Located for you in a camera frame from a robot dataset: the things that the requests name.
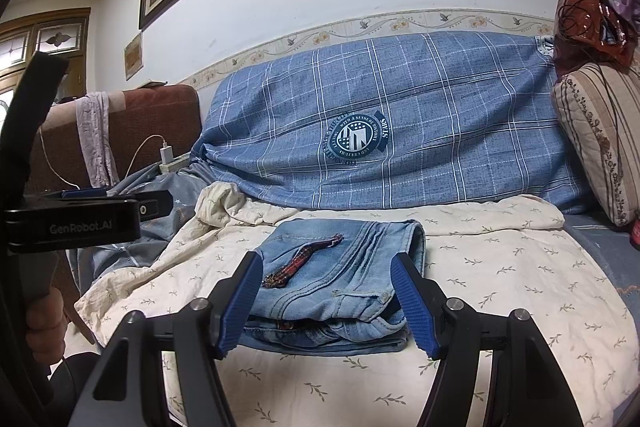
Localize beige floral striped pillow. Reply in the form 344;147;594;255
551;62;640;228

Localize purple plastic bag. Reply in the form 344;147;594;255
607;0;640;20

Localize brown plastic bag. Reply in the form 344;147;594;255
554;0;640;80

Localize lilac cloth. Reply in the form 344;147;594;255
75;91;118;188

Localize blue denim pants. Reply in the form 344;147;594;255
239;218;426;353

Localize white power strip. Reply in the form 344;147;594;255
159;152;192;174

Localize blue plaid sofa cover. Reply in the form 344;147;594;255
190;32;601;215

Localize small wall picture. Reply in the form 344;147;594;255
124;32;144;81

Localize grey patterned quilt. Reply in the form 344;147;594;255
67;159;640;313

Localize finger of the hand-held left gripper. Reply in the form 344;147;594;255
42;188;110;202
105;189;174;223

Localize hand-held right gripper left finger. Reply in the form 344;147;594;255
67;251;264;427

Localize white charging cable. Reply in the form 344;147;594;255
39;133;167;190

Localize brown armchair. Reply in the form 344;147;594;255
25;83;203;345

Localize cream leaf print blanket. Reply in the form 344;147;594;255
74;181;640;427

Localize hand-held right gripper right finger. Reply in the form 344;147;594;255
390;253;586;427

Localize person's left hand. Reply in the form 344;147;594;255
25;288;68;365

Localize wooden glass panel door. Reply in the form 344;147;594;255
0;7;92;118

